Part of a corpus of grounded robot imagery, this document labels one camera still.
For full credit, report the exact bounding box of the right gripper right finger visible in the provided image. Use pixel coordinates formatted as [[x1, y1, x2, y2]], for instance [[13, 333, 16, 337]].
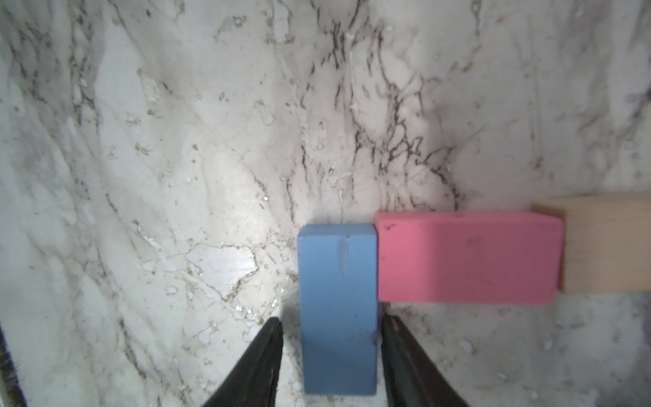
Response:
[[381, 314, 468, 407]]

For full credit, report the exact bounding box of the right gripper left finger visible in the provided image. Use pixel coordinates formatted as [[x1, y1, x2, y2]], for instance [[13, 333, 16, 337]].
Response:
[[204, 317, 283, 407]]

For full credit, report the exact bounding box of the pink block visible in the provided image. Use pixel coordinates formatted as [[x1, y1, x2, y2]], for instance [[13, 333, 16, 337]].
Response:
[[375, 212, 565, 305]]

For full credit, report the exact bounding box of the light blue block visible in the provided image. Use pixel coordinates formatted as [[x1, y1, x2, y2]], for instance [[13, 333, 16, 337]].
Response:
[[298, 224, 378, 396]]

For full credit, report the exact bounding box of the natural wood block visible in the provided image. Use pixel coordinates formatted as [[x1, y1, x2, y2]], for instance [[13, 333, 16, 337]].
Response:
[[532, 192, 650, 294]]

